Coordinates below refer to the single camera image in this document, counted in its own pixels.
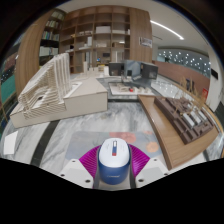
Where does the pastel printed mouse pad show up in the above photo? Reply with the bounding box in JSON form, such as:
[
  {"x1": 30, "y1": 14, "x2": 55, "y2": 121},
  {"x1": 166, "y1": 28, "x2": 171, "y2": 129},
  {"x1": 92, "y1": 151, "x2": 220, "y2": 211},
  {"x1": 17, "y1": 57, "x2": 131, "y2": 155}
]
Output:
[{"x1": 64, "y1": 130, "x2": 164, "y2": 164}]

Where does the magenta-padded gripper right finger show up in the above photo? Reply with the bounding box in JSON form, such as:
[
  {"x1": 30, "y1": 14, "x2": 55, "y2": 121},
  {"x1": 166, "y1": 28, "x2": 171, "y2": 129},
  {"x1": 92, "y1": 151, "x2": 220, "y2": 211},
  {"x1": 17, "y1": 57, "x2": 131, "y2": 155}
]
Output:
[{"x1": 127, "y1": 144, "x2": 171, "y2": 189}]

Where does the blue and white computer mouse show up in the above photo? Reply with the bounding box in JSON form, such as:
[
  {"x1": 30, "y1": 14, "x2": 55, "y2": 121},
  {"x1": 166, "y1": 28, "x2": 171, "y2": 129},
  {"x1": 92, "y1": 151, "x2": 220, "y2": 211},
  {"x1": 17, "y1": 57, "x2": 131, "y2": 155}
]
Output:
[{"x1": 97, "y1": 137, "x2": 132, "y2": 186}]

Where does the long ceiling light strip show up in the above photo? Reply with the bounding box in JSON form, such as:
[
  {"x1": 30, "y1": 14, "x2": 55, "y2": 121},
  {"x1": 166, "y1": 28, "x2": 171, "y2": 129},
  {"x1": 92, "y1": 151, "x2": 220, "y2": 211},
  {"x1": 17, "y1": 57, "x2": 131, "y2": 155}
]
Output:
[{"x1": 149, "y1": 19, "x2": 185, "y2": 41}]

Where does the open wooden shelf unit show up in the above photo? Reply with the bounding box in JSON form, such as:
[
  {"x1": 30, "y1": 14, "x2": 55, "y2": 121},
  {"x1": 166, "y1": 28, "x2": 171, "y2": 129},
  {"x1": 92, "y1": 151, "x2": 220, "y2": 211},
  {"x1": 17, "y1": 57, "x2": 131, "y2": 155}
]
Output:
[{"x1": 59, "y1": 7, "x2": 154, "y2": 74}]

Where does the shelf unit with coloured binders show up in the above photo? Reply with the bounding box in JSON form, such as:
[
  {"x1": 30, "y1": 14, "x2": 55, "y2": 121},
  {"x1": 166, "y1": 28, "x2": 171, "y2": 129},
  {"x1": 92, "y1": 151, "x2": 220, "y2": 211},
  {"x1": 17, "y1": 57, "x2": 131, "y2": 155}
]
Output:
[{"x1": 0, "y1": 49, "x2": 18, "y2": 105}]

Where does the group of small ceiling lights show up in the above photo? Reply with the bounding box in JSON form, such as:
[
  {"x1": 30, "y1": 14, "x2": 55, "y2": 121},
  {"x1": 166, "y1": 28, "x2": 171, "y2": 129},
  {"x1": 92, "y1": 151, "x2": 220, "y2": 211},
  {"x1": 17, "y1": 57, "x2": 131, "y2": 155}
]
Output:
[{"x1": 158, "y1": 49, "x2": 211, "y2": 76}]

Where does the dark grey building model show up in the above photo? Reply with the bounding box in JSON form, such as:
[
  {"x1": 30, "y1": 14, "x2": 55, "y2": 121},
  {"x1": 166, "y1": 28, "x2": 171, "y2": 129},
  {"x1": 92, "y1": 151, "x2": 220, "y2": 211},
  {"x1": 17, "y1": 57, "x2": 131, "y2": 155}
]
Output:
[{"x1": 108, "y1": 59, "x2": 159, "y2": 81}]

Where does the white stepped architectural model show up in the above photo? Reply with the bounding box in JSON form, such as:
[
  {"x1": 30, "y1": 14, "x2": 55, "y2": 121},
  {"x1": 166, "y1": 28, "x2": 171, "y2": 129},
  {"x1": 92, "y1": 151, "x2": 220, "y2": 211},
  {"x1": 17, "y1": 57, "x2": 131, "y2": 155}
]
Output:
[{"x1": 9, "y1": 52, "x2": 109, "y2": 129}]

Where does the dark shelf unit with books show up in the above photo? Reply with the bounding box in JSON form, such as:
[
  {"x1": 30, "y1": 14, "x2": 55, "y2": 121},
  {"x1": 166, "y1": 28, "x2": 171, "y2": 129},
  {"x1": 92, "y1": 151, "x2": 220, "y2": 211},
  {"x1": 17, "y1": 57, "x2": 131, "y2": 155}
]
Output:
[{"x1": 39, "y1": 9, "x2": 66, "y2": 66}]

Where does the wall sign plate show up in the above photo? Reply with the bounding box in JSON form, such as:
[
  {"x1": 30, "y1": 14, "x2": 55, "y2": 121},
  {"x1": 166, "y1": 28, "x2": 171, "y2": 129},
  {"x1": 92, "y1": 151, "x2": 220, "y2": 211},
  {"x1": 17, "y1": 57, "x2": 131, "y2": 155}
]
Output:
[{"x1": 139, "y1": 36, "x2": 154, "y2": 49}]

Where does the brown model on wooden board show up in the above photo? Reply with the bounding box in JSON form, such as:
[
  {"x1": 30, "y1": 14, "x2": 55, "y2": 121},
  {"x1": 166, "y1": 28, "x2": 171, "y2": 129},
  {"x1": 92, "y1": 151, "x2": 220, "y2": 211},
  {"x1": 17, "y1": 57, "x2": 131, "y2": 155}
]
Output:
[{"x1": 137, "y1": 77, "x2": 221, "y2": 171}]

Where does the small white model on base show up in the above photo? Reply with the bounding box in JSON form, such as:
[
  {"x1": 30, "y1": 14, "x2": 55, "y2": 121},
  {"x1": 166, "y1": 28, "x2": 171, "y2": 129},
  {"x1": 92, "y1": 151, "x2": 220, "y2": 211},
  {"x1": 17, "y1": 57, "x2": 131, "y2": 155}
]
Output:
[{"x1": 109, "y1": 81, "x2": 156, "y2": 98}]

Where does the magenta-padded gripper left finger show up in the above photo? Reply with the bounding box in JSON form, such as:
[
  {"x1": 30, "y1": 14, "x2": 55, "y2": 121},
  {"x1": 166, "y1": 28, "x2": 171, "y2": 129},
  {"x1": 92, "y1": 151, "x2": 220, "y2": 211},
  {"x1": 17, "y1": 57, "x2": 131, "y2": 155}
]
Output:
[{"x1": 58, "y1": 145, "x2": 102, "y2": 190}]

